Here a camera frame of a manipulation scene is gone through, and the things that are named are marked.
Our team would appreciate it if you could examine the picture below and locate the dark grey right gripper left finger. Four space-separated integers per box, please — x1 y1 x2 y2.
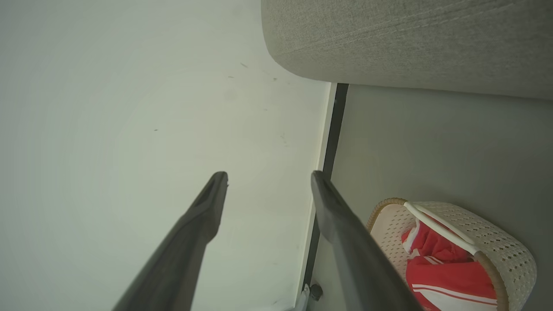
112 171 229 311

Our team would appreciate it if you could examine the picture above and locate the white baseboard with black strip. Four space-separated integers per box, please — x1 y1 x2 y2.
297 82 350 303

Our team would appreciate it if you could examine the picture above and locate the grey fabric sofa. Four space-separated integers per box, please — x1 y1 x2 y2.
261 0 553 101

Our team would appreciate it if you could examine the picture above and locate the red basketball jersey white trim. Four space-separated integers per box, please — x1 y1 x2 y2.
401 218 498 311

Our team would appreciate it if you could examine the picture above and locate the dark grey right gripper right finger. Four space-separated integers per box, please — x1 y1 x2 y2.
311 170 424 311

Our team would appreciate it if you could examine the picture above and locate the cream perforated laundry basket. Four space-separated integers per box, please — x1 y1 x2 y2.
366 198 537 311

